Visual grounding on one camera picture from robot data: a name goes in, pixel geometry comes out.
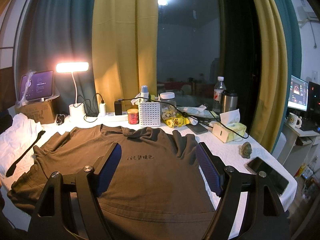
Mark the tablet with purple screen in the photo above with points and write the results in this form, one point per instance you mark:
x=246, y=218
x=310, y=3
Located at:
x=36, y=85

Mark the red tin can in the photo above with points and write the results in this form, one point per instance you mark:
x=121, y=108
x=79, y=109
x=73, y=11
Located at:
x=133, y=116

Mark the black power adapter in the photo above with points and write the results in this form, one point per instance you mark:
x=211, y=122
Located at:
x=118, y=108

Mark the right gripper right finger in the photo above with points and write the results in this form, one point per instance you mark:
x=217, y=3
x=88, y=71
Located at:
x=264, y=216

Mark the yellow curtain right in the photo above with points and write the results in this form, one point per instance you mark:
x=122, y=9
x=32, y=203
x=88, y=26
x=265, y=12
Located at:
x=274, y=73

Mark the yellow snack bag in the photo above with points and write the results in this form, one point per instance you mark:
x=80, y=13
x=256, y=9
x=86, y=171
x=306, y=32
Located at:
x=177, y=121

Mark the white phone charger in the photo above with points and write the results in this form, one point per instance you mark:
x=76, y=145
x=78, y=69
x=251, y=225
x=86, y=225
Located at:
x=102, y=109

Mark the yellow curtain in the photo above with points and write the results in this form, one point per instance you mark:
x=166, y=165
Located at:
x=124, y=48
x=274, y=73

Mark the brown t-shirt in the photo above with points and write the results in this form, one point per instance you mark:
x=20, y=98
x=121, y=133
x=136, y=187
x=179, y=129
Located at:
x=156, y=192

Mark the plastic water bottle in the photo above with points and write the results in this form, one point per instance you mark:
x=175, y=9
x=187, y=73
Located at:
x=218, y=90

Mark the white garment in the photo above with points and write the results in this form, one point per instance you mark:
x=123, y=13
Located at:
x=17, y=139

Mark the white perforated basket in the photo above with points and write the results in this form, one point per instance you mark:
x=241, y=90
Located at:
x=149, y=114

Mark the teal curtain left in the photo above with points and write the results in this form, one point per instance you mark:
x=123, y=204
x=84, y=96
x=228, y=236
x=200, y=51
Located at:
x=54, y=31

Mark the white mug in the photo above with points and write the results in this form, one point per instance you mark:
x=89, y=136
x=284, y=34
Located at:
x=294, y=121

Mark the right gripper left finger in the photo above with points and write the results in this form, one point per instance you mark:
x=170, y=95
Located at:
x=53, y=216

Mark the white blue spray bottle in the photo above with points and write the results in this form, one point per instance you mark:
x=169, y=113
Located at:
x=144, y=94

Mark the black shoehorn strip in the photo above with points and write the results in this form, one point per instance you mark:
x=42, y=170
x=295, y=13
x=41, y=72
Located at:
x=12, y=168

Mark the green stone ornament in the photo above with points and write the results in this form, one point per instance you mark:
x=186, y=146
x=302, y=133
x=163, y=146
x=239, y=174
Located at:
x=246, y=150

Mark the steel thermos mug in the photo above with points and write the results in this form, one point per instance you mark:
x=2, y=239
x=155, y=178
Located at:
x=229, y=100

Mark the large black phone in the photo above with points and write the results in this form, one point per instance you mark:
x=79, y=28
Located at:
x=279, y=182

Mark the white desk lamp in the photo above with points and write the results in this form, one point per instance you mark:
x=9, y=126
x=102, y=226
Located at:
x=76, y=109

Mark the glass jar white lid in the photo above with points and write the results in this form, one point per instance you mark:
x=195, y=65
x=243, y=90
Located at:
x=168, y=105

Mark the white side desk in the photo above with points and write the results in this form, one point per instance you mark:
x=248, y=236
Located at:
x=299, y=148

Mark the yellow curtain left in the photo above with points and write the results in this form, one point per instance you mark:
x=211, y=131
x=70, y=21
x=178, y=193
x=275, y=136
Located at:
x=124, y=48

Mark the tissue box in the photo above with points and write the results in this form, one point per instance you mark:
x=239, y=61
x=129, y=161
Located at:
x=229, y=128

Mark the cardboard box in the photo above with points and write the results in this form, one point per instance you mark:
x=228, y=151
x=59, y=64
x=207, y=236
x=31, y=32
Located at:
x=43, y=112

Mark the computer monitor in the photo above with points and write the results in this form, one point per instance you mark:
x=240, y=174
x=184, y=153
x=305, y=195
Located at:
x=298, y=96

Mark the black smartphone on table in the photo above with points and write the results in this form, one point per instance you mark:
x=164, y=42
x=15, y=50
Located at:
x=197, y=129

